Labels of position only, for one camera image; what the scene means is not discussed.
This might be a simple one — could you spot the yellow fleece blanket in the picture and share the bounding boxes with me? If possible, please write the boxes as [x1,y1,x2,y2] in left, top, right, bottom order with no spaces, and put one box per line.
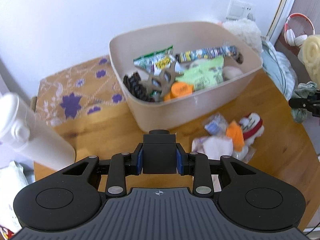
[297,34,320,82]

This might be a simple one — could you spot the cream fur hat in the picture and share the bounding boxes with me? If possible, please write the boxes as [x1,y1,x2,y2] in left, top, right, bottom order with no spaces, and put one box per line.
[222,52,244,82]

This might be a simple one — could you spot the white wall switch socket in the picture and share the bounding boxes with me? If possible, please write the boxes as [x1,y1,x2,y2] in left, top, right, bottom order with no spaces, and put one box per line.
[226,0,256,22]

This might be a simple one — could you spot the long blue snack packet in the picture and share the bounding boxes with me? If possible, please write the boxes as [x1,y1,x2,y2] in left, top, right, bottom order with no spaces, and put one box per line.
[175,45,238,63]

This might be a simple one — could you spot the wooden desk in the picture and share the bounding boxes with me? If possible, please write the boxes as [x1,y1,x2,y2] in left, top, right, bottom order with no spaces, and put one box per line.
[34,67,320,234]

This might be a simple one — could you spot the brown antler hair clip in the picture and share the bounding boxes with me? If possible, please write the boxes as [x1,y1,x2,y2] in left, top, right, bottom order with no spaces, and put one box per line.
[136,62,184,97]

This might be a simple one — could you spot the small clear packet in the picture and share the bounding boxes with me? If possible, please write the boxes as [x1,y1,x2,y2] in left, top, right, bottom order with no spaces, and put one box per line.
[204,114,228,137]

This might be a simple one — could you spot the red and white headphones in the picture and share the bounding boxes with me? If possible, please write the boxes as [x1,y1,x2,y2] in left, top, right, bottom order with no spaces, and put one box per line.
[285,13,316,47]

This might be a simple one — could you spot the clear packet of white gauze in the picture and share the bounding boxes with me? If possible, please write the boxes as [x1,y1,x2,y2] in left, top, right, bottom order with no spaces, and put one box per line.
[192,135,235,158]

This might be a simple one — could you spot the black hair claw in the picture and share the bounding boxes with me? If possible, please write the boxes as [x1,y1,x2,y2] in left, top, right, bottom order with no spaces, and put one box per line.
[123,72,155,103]

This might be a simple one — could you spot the light blue striped clothing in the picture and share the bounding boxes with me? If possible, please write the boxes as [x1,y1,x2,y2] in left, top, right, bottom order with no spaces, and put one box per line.
[261,40,299,102]

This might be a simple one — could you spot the beige plastic storage bin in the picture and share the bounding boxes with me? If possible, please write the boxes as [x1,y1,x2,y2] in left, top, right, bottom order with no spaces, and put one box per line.
[109,21,263,133]

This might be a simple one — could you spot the black square box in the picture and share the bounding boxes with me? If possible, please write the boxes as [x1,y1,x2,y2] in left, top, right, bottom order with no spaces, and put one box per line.
[142,129,177,175]

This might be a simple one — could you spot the brown floral cloth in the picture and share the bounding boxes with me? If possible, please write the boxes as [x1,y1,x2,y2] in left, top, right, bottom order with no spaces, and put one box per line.
[35,55,130,128]

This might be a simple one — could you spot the white cat plush orange hat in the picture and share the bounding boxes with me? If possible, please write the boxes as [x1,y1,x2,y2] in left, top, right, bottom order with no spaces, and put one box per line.
[225,113,265,159]

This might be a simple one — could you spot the white insulated bottle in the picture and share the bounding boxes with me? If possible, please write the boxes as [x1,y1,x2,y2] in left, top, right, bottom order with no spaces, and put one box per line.
[0,93,77,172]

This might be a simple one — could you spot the green knit scrunchie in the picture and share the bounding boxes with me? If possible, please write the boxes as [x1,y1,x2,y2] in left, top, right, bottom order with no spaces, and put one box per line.
[291,81,318,123]

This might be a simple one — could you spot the light green snack pouch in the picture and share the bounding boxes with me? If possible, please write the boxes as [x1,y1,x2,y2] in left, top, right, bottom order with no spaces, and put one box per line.
[175,56,225,92]

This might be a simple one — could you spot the green and white snack bag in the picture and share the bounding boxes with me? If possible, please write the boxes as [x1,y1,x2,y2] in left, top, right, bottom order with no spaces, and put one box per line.
[133,45,175,77]

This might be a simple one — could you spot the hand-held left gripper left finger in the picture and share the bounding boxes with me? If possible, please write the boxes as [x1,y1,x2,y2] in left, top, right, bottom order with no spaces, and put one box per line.
[61,142,144,198]

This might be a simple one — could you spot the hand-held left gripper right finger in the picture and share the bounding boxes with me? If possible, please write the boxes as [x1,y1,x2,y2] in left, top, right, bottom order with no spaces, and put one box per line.
[175,142,255,196]

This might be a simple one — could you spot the white fluffy plush toy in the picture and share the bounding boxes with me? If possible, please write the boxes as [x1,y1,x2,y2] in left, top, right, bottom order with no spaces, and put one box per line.
[217,17,263,55]

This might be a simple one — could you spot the orange plastic bottle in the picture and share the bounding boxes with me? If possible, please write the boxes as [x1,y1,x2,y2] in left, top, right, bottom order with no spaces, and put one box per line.
[163,82,195,102]

